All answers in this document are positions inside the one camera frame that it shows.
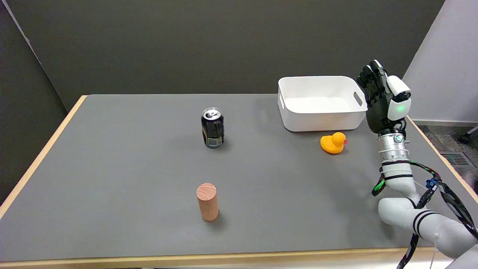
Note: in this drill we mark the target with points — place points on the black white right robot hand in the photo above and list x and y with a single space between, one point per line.
381 108

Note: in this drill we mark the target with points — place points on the black drink can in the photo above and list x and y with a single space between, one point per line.
213 129

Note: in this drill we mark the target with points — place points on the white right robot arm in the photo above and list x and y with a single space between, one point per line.
399 179

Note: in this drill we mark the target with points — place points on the yellow rubber duck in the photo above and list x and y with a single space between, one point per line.
333 143

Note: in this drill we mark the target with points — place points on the white plastic bin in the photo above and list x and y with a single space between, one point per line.
321 102

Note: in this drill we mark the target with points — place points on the floor vent grille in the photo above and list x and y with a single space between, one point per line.
455 159

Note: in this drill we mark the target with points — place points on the black chair caster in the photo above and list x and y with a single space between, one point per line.
466 137

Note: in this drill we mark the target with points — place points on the wooden cylinder block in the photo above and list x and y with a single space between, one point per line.
207 201

